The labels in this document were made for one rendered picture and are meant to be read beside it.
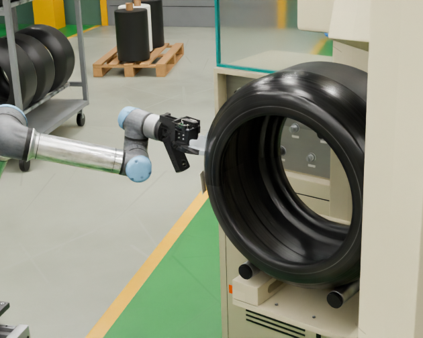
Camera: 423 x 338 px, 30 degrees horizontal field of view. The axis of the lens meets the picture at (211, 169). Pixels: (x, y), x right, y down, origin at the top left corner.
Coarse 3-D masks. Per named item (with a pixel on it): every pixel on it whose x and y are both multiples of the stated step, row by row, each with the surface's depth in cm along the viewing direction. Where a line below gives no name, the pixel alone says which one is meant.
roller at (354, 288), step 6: (354, 282) 205; (336, 288) 201; (342, 288) 201; (348, 288) 202; (354, 288) 203; (330, 294) 200; (336, 294) 199; (342, 294) 199; (348, 294) 201; (354, 294) 204; (330, 300) 200; (336, 300) 199; (342, 300) 199; (336, 306) 199
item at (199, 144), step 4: (200, 136) 221; (204, 136) 220; (192, 140) 223; (196, 140) 222; (200, 140) 221; (204, 140) 221; (192, 144) 224; (196, 144) 223; (200, 144) 222; (204, 144) 221; (196, 148) 223; (200, 148) 222; (204, 148) 221; (200, 152) 222
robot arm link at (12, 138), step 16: (0, 128) 217; (16, 128) 217; (32, 128) 220; (0, 144) 217; (16, 144) 216; (32, 144) 217; (48, 144) 219; (64, 144) 220; (80, 144) 222; (96, 144) 225; (48, 160) 221; (64, 160) 221; (80, 160) 221; (96, 160) 222; (112, 160) 223; (128, 160) 224; (144, 160) 223; (128, 176) 224; (144, 176) 224
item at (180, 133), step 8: (160, 120) 229; (168, 120) 227; (176, 120) 225; (184, 120) 227; (192, 120) 227; (160, 128) 229; (168, 128) 229; (176, 128) 225; (184, 128) 222; (192, 128) 225; (200, 128) 227; (160, 136) 230; (176, 136) 226; (184, 136) 224; (192, 136) 226; (176, 144) 226; (184, 144) 225
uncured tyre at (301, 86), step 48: (240, 96) 198; (288, 96) 187; (336, 96) 184; (240, 144) 226; (336, 144) 182; (240, 192) 226; (288, 192) 230; (240, 240) 209; (288, 240) 227; (336, 240) 224
